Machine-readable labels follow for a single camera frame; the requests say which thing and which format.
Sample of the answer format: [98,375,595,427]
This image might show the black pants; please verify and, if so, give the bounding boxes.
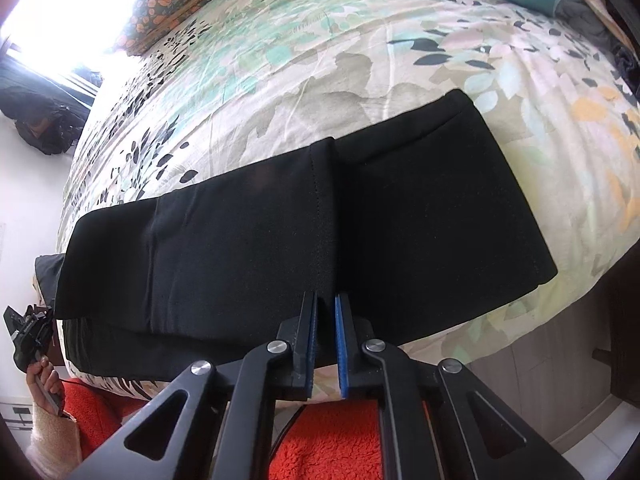
[55,90,556,382]

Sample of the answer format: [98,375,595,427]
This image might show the cream fuzzy sleeve forearm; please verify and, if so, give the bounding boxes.
[25,404,82,479]

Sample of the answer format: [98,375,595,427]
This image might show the person's left hand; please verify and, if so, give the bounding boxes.
[26,356,65,416]

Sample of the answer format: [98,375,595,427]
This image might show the red fluffy garment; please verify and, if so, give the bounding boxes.
[72,388,440,479]

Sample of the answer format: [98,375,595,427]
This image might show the floral bed sheet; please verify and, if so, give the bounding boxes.
[56,0,639,399]

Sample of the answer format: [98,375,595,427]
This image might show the black bag hanging on wall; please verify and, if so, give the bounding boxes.
[1,65,90,155]

